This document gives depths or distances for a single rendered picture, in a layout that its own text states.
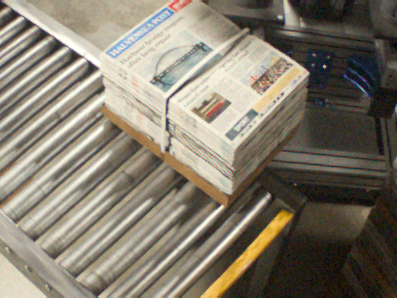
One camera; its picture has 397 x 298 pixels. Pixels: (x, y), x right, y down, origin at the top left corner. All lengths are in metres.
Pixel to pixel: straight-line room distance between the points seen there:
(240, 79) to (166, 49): 0.17
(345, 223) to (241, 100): 1.20
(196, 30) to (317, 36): 0.59
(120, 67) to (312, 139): 1.13
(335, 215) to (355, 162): 0.24
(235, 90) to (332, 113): 1.14
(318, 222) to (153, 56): 1.22
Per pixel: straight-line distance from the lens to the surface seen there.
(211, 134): 1.42
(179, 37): 1.57
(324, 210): 2.59
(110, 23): 3.09
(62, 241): 1.55
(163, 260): 1.52
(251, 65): 1.54
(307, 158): 2.41
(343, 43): 2.10
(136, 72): 1.50
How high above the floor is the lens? 2.15
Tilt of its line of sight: 56 degrees down
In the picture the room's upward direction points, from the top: straight up
